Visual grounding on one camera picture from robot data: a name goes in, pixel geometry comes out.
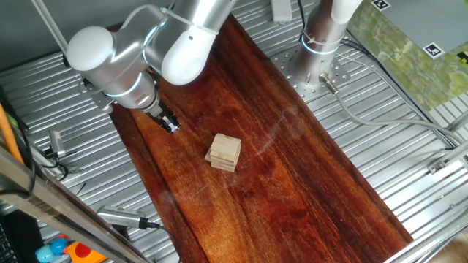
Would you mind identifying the silver camera stand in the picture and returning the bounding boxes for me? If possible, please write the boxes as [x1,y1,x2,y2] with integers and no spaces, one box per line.
[43,148,80,175]

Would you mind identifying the silver camera bracket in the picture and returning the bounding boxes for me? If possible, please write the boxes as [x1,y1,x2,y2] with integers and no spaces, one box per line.
[78,78,115,115]

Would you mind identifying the black base cable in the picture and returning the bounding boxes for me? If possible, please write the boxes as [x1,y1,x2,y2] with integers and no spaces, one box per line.
[339,36,456,149]

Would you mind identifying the light wooden Jenga tower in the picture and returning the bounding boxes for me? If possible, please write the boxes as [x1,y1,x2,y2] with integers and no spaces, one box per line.
[208,133,242,173]

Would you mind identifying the black white marker tag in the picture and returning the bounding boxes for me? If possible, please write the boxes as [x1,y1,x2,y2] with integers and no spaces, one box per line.
[371,0,392,12]
[422,42,446,60]

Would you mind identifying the grey cable with metal connector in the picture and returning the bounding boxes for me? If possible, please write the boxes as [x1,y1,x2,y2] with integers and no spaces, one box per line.
[318,72,467,145]

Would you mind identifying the stainless metal frame beam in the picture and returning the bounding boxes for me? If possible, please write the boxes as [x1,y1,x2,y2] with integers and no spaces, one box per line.
[0,144,153,263]

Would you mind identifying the black camera cable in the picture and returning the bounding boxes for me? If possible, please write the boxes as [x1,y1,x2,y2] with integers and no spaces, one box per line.
[140,218,183,263]

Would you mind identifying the grey board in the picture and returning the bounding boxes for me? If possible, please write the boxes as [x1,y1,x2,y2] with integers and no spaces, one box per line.
[371,0,468,59]

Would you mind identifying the orange pole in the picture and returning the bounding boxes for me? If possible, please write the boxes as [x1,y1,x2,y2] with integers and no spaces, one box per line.
[0,103,25,165]

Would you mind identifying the aluminium frame rail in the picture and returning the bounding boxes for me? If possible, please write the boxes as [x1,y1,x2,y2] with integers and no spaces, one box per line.
[383,215,468,263]

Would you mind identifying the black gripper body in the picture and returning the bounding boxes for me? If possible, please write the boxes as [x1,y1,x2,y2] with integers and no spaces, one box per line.
[146,103,173,127]

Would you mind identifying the black camera stand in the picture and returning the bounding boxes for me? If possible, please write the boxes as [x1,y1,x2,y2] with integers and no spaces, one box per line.
[111,224,132,243]

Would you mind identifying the green patterned mat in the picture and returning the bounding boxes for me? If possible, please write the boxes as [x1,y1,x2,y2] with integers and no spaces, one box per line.
[346,0,468,113]

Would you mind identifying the orange and blue objects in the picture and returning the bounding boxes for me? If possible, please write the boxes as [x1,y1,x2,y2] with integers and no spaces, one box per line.
[62,240,109,263]

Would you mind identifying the dark red wooden board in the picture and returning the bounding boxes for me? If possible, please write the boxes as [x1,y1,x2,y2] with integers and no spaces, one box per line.
[107,13,414,263]

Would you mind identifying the silver perforated base plate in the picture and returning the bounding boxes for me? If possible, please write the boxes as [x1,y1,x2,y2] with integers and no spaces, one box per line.
[272,45,352,104]

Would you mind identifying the small grey camera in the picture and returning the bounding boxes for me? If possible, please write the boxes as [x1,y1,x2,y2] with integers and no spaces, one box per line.
[48,129,67,159]

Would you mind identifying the light blue toy ball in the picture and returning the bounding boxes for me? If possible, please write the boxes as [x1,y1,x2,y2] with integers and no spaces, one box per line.
[35,244,56,263]

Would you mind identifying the aluminium profile with bracket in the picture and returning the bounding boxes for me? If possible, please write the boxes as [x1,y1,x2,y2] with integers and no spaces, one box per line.
[427,140,468,175]

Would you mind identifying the black keyboard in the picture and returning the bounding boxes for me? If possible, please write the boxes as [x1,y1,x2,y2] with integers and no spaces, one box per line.
[0,223,18,263]

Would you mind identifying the ribbed silver camera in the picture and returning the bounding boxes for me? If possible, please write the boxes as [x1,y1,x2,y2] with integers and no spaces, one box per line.
[97,205,147,230]

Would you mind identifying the silver tripod pole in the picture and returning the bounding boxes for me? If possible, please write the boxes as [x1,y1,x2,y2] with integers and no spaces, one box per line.
[31,0,70,56]

